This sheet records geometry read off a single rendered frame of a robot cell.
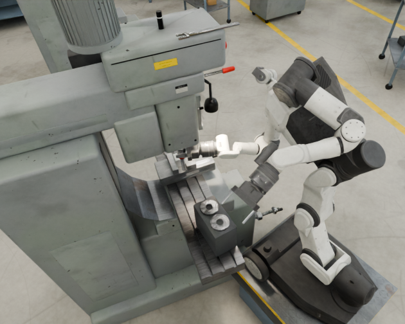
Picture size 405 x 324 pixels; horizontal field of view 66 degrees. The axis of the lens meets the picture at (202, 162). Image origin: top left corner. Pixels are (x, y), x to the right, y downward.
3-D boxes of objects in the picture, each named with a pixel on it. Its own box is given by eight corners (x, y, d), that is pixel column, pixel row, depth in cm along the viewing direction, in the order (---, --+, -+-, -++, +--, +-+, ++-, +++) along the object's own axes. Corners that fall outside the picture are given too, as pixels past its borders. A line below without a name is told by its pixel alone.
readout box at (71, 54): (118, 76, 169) (107, 39, 154) (121, 85, 163) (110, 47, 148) (81, 85, 165) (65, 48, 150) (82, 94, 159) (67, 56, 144)
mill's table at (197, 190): (175, 125, 241) (174, 116, 235) (245, 269, 159) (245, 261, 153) (146, 133, 236) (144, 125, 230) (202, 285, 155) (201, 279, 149)
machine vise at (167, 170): (207, 153, 206) (206, 142, 198) (215, 170, 196) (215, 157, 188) (155, 170, 199) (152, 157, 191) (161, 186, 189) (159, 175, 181)
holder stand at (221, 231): (215, 215, 173) (213, 193, 159) (236, 246, 159) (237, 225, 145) (195, 224, 170) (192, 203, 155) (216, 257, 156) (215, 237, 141)
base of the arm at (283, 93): (322, 83, 121) (298, 70, 126) (323, 65, 110) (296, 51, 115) (297, 113, 121) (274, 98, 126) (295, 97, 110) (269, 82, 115)
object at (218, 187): (215, 173, 221) (214, 161, 212) (234, 211, 198) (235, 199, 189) (146, 195, 211) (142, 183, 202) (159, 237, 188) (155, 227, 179)
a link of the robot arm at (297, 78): (321, 87, 120) (292, 66, 122) (327, 77, 111) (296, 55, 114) (302, 110, 120) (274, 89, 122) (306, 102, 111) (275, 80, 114)
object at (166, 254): (236, 213, 267) (238, 166, 223) (254, 245, 246) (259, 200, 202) (145, 246, 251) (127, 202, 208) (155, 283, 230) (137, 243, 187)
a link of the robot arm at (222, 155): (222, 154, 165) (243, 155, 170) (219, 139, 168) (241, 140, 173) (216, 159, 170) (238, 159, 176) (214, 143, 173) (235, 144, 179)
